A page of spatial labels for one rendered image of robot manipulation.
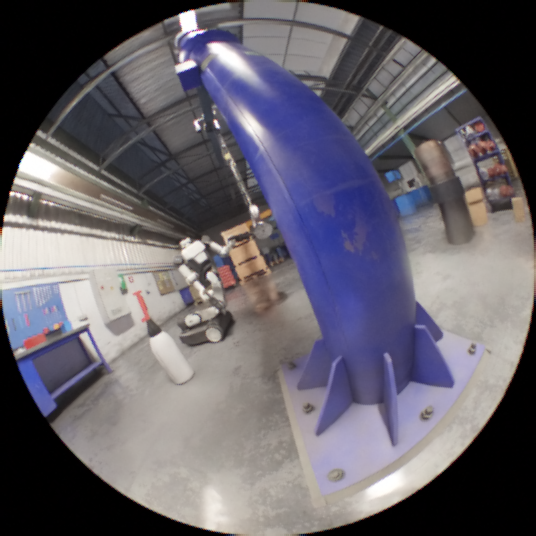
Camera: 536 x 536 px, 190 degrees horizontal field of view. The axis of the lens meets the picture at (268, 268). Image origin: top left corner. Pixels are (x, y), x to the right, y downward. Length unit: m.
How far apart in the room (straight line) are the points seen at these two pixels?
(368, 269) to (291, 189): 0.22
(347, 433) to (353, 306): 0.44
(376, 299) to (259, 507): 0.70
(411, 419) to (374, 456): 0.15
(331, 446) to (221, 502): 0.43
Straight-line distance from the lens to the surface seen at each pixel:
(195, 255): 1.81
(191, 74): 1.02
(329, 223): 0.31
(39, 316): 3.72
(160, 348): 1.30
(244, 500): 0.71
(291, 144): 0.36
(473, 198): 2.72
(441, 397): 0.68
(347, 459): 0.60
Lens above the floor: 0.62
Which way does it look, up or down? 4 degrees down
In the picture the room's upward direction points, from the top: 24 degrees counter-clockwise
